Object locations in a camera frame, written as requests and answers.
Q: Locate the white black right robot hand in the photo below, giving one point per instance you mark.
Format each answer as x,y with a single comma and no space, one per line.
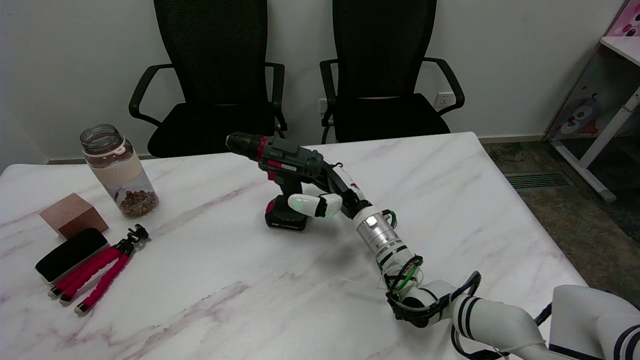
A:
322,204

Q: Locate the white desk with owl panel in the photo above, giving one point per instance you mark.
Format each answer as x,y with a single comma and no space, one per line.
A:
600,145

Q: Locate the red flexible mini tripod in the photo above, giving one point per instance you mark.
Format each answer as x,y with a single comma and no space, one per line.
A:
100,270

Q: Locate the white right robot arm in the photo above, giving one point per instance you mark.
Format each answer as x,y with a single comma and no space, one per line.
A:
480,317

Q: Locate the pink picture board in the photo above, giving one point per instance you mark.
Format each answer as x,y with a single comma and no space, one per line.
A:
627,20

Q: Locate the clear jar with nuts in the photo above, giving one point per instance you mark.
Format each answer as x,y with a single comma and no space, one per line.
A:
120,172

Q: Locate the black whiteboard eraser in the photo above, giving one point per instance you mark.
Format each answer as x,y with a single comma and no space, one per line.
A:
70,255

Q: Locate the black mesh office chair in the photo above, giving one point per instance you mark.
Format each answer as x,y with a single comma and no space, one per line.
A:
215,75
382,75

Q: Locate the dark floor vent grille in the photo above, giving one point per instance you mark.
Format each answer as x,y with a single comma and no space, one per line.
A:
536,180

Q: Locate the white wall socket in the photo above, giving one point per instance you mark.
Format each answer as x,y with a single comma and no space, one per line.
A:
322,105
444,99

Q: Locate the brown wooden block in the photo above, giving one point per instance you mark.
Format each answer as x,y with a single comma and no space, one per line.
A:
72,215

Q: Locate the dark grey red power screwdriver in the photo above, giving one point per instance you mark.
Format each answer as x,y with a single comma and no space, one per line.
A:
287,162

